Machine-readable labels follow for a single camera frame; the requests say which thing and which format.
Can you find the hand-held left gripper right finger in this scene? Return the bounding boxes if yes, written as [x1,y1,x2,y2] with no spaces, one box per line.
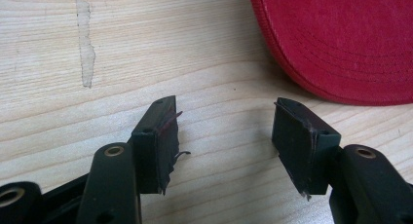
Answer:
[271,96,413,224]

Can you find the red cap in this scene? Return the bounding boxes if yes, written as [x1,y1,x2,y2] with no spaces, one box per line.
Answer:
[247,0,413,107]

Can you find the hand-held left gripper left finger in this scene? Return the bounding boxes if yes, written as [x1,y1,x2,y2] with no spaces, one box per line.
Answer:
[75,94,192,224]

